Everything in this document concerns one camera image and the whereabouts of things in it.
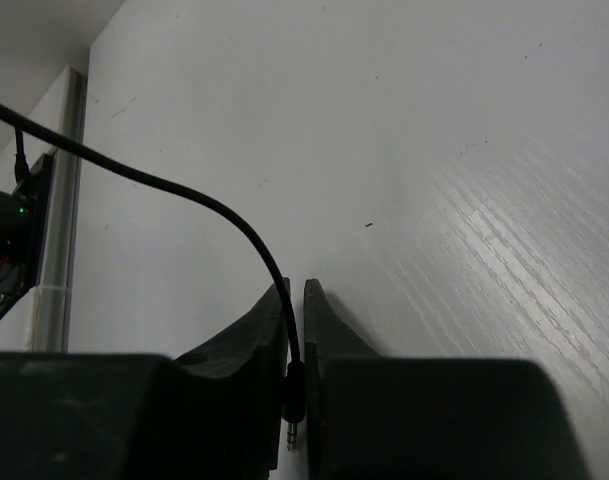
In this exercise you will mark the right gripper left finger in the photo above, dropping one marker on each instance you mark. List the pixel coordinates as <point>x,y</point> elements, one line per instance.
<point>212,413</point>

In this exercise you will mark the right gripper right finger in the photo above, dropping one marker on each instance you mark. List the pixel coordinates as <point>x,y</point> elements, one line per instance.
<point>370,416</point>

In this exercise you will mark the aluminium front rail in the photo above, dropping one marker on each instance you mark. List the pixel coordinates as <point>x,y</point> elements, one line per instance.
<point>51,313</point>

